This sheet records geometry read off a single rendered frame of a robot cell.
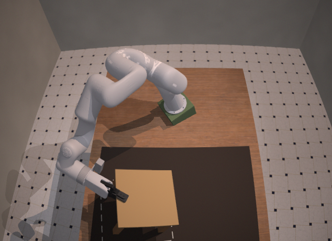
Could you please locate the dark brown floor mat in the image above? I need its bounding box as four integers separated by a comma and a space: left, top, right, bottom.
90, 146, 260, 241

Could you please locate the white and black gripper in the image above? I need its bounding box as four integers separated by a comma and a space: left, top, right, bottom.
82, 170, 129, 202

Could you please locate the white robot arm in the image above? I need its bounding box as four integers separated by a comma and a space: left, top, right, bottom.
56, 48, 187, 185

